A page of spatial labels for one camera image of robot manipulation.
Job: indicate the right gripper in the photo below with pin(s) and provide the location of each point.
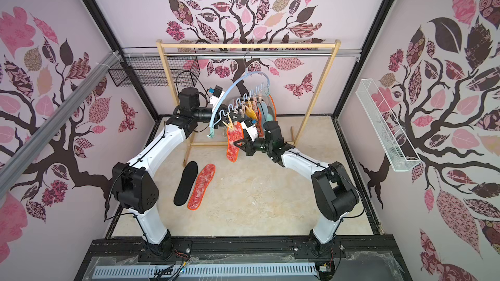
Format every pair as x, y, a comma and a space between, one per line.
245, 144

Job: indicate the red patterned insole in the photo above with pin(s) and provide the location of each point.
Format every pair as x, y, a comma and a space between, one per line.
203, 180
233, 134

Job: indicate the light blue clip hanger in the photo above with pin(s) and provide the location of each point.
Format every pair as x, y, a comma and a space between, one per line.
227, 105

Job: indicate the black insole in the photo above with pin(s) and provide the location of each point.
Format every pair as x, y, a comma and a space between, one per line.
188, 178

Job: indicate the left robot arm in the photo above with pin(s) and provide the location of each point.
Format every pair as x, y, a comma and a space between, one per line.
133, 182

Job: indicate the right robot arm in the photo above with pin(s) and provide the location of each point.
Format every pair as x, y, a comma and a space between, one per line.
335, 194

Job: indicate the yellow insole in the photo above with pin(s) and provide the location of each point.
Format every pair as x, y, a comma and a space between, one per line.
250, 111

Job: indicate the light blue insole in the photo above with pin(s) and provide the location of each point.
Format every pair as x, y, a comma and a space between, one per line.
266, 115

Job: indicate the orange edged insole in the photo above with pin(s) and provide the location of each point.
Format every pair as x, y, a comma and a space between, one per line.
273, 107

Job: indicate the wooden clothes rack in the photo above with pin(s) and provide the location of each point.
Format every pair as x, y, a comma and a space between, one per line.
255, 51

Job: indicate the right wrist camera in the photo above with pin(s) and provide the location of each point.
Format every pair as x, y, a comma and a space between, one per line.
249, 127

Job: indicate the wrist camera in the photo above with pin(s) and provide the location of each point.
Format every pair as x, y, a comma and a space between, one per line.
249, 127
215, 95

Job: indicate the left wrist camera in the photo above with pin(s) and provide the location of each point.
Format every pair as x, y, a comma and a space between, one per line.
215, 95

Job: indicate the black wire basket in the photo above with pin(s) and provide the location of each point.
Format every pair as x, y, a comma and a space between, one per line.
150, 71

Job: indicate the grey aluminium rail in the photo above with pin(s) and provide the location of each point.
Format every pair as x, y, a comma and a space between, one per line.
19, 162

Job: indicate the white slotted cable duct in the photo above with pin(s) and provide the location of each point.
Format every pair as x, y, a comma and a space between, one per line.
203, 271

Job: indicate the white wire shelf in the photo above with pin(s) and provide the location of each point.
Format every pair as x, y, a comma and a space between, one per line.
378, 103

